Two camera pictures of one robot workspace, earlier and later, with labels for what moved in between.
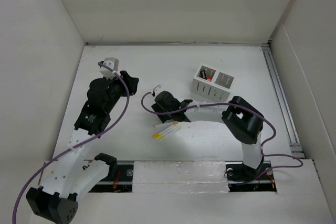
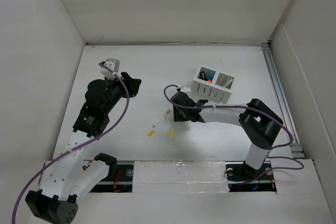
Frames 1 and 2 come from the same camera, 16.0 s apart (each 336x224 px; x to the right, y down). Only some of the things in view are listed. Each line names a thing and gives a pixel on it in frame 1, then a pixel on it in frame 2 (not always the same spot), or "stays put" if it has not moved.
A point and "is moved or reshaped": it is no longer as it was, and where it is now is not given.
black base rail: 241,179 stays put
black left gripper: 130,82 stays put
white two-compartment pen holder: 209,82 stays put
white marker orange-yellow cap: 158,135 to 156,124
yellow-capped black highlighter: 202,74 stays put
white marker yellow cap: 160,136 is moved or reshaped
